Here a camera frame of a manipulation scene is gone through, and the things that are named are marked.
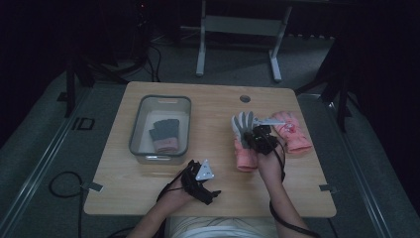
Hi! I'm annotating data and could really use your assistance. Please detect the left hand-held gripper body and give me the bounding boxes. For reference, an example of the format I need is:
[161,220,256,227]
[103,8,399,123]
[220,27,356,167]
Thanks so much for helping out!
[180,159,216,206]

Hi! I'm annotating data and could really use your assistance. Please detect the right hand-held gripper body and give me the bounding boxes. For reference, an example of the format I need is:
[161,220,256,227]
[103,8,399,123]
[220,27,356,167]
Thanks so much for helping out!
[250,117,287,156]

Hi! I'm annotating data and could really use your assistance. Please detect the pink glove grey palm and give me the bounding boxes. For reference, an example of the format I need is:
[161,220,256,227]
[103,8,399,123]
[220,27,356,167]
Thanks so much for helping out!
[230,110,260,174]

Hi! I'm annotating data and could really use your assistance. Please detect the grey knit glove labelled cuff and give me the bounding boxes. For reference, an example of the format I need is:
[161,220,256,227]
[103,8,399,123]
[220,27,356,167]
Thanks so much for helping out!
[152,118,181,154]

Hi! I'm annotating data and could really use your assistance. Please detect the grey plastic bin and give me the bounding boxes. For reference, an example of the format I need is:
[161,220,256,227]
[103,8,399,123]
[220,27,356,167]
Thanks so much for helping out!
[128,94,192,166]

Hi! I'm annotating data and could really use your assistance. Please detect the person's left hand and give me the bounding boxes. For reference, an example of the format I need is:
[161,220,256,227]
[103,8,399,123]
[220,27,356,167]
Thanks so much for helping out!
[163,182,196,211]

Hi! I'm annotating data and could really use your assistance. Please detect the person's right hand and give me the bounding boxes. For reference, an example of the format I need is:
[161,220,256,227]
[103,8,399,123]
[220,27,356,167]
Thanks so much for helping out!
[257,144,286,194]

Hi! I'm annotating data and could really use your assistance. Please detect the pink glove with print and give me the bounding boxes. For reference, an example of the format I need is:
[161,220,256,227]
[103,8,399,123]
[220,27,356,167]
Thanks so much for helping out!
[269,110,313,155]

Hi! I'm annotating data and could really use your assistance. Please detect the person's white shirt torso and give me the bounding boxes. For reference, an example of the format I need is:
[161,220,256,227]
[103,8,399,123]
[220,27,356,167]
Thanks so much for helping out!
[163,216,281,238]

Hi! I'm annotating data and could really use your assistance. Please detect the grey table edge tab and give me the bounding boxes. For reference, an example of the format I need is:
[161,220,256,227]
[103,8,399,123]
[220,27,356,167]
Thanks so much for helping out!
[318,183,339,194]
[81,181,105,193]

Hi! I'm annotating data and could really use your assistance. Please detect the black tripod stand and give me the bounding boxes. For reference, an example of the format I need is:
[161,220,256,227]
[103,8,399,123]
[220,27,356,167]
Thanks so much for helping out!
[56,0,148,119]
[294,19,363,134]

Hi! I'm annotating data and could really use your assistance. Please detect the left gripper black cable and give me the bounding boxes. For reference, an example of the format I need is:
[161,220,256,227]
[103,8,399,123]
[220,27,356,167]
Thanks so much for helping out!
[156,164,192,204]

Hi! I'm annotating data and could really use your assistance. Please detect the black background cables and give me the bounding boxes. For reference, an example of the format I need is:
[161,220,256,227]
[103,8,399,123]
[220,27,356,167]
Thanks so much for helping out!
[145,33,163,83]

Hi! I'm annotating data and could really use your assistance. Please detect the metal floor rail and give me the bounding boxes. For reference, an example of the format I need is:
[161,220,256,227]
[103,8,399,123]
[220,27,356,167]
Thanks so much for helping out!
[0,86,92,234]
[296,93,394,238]

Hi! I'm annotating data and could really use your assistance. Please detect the white metal stand frame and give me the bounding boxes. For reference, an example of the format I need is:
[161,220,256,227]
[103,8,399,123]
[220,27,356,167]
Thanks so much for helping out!
[195,0,293,83]

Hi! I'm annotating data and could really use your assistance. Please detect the black floor cable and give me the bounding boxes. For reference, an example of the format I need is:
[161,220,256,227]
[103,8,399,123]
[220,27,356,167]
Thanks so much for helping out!
[48,171,84,238]

